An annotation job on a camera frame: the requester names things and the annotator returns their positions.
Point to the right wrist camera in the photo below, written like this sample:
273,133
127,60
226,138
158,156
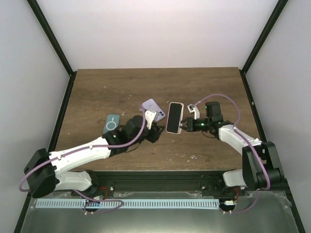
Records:
194,110

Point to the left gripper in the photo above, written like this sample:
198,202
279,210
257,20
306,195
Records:
155,134

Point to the black frame post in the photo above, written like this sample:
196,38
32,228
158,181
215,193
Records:
36,9
279,7

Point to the metal front plate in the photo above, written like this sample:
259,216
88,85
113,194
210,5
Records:
261,212

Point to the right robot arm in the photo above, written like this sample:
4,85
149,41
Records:
261,168

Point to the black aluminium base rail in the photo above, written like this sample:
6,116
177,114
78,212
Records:
109,183

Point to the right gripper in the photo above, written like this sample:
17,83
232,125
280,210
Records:
190,126

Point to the lilac cased phone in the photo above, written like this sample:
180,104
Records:
151,105

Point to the green cased phone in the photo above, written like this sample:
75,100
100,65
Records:
112,122

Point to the beige phone case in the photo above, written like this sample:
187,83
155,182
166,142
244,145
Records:
179,131

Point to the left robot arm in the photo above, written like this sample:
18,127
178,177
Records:
52,171

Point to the left black frame post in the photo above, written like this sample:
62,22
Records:
36,9

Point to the light blue slotted strip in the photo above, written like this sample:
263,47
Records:
130,204

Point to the right black frame post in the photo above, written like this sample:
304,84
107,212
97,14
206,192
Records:
279,7

